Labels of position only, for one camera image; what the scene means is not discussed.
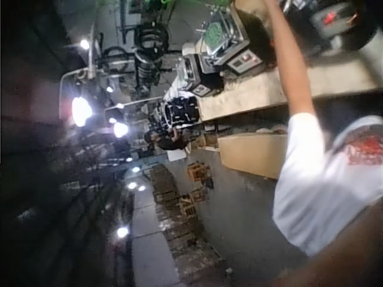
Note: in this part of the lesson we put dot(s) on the black device with red button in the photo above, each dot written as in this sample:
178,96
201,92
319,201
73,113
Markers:
326,21

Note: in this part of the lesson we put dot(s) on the tan cardboard box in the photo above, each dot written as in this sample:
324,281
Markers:
254,154

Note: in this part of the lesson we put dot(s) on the row of stacked bricks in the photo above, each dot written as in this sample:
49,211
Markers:
170,197

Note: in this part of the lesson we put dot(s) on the black machine with white marks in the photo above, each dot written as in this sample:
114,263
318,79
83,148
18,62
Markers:
181,112

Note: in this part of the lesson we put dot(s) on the metal machine with green disc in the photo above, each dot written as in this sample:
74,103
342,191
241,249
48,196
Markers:
217,33

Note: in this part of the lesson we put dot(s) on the large bright lamp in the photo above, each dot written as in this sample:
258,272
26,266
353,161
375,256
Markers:
81,110

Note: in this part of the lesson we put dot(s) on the brown hollow brick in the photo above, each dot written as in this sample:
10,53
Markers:
188,205
198,172

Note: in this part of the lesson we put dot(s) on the small bright lamp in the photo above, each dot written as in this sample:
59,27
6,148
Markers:
120,129

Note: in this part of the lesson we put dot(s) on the black control box red display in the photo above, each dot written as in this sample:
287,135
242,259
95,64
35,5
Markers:
243,59

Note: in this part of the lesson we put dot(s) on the long pale workbench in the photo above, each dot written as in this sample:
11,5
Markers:
269,89

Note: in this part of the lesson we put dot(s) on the small black metal machine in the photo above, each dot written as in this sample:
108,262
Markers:
203,74

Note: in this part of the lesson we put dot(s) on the white paper sheet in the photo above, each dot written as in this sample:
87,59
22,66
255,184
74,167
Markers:
176,155

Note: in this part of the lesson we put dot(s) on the stack of black tyres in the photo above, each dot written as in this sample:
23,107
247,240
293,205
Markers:
149,51

